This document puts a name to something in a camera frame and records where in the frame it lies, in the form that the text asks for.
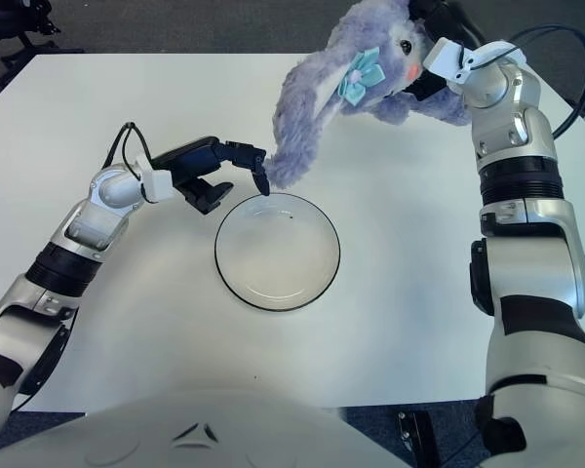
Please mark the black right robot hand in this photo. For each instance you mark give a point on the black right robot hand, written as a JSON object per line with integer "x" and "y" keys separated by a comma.
{"x": 446, "y": 58}

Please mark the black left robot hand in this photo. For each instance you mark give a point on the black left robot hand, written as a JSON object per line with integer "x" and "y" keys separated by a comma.
{"x": 190, "y": 161}

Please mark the white plate black rim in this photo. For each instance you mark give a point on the white plate black rim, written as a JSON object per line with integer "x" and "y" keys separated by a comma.
{"x": 278, "y": 258}

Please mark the purple plush bunny doll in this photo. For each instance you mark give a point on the purple plush bunny doll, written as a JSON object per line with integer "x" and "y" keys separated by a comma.
{"x": 312, "y": 97}

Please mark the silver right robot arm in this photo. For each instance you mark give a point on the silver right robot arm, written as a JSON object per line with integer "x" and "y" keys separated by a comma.
{"x": 521, "y": 224}

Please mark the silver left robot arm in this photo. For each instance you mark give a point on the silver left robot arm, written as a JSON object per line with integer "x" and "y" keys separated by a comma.
{"x": 53, "y": 278}

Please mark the silver robot torso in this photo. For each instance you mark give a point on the silver robot torso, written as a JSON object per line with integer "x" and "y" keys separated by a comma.
{"x": 200, "y": 439}

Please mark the black table bracket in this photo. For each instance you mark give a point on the black table bracket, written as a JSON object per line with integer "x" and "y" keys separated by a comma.
{"x": 414, "y": 439}

